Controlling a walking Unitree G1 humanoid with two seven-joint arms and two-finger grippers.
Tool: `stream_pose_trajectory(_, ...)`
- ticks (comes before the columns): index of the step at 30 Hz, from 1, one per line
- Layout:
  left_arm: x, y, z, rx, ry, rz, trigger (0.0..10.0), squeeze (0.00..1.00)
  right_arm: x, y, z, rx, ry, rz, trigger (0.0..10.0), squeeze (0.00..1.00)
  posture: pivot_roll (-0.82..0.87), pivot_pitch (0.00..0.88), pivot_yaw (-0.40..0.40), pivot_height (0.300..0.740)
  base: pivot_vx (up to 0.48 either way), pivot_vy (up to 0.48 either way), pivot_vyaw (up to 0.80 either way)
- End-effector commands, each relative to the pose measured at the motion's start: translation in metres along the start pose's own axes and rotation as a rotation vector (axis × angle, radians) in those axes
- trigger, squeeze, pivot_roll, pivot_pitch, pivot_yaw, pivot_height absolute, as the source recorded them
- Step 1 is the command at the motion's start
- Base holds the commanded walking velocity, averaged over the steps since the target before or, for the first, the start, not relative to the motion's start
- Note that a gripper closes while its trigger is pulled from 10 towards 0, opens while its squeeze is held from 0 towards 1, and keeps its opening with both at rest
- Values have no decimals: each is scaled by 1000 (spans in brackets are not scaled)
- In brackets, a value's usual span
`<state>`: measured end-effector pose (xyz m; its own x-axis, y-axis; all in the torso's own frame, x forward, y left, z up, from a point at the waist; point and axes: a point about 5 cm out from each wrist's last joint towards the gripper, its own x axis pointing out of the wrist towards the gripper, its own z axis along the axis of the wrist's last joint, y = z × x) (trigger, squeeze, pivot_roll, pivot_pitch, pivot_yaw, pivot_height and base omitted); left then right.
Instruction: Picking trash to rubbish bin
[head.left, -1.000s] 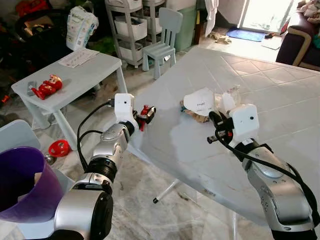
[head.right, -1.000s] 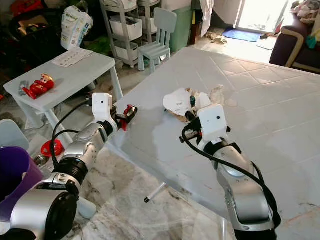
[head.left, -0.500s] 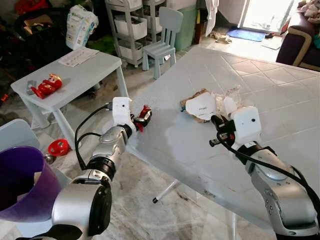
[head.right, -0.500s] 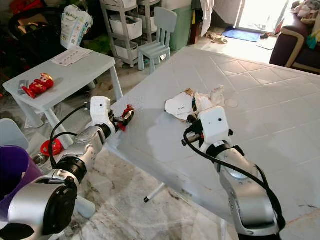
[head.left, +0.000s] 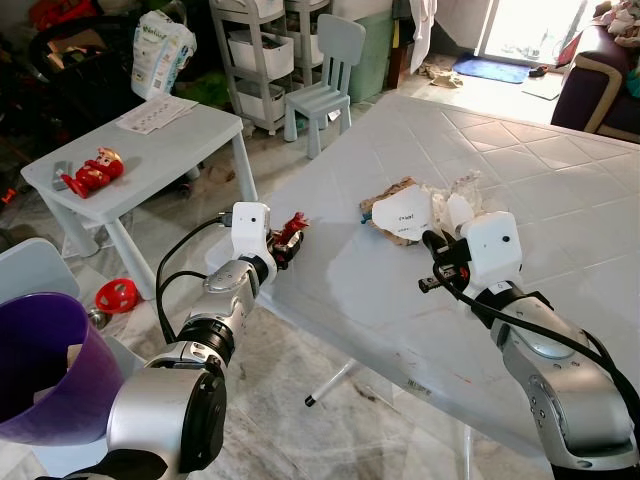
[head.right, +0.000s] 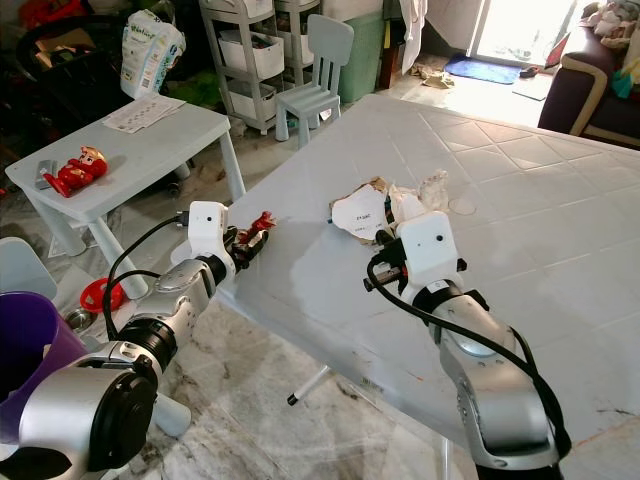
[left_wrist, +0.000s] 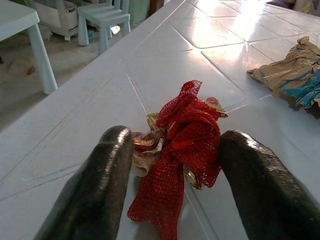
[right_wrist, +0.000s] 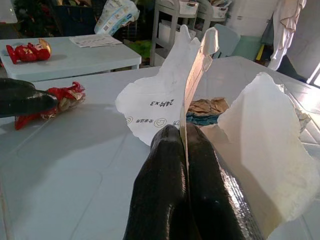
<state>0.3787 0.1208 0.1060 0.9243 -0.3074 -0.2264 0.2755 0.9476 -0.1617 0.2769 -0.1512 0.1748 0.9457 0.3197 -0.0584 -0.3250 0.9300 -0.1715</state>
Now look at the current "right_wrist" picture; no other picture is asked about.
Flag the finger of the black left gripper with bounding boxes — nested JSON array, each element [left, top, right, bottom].
[[0, 89, 61, 118], [0, 77, 38, 101]]

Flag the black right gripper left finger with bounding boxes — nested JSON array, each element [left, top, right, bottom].
[[123, 124, 192, 240]]

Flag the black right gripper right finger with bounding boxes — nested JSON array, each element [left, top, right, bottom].
[[185, 123, 266, 240]]

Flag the red and gold wrapper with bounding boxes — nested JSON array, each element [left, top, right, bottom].
[[14, 80, 86, 131]]

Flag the torn white cardboard box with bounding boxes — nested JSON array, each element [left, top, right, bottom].
[[115, 24, 312, 231]]

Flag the red and gold toy figure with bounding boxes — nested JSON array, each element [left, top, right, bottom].
[[5, 38, 52, 63]]

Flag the small white plastic table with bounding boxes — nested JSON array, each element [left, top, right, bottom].
[[0, 34, 143, 83]]

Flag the dark green Christmas tree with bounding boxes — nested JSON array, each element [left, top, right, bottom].
[[13, 0, 62, 39]]

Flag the blue crumpled cloth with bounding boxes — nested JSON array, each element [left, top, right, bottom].
[[185, 111, 222, 126]]

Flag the crumpled brown paper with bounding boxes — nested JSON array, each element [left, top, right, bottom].
[[188, 97, 230, 116]]

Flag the printed white paper sheet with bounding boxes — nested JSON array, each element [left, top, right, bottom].
[[68, 33, 124, 49]]

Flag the white diaper package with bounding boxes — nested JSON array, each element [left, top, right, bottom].
[[93, 0, 141, 36]]

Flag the grey shelf cart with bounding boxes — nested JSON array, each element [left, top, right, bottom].
[[149, 0, 241, 66]]

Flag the pale green cabinet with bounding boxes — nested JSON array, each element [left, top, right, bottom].
[[239, 34, 276, 62]]

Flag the light blue board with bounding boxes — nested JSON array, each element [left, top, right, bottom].
[[213, 23, 242, 60]]

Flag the white storage basket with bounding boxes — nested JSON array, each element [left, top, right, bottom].
[[178, 0, 200, 15], [211, 4, 230, 19]]

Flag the hanging white clothes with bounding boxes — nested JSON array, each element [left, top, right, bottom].
[[269, 0, 309, 71]]

